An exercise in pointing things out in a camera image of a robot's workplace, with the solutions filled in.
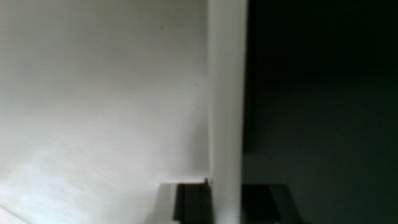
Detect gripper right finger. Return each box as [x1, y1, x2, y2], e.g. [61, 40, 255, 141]
[241, 184, 303, 224]

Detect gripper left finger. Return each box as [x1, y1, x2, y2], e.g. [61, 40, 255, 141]
[154, 182, 212, 224]

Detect white square table top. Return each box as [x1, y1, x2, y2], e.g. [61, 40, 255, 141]
[0, 0, 248, 224]

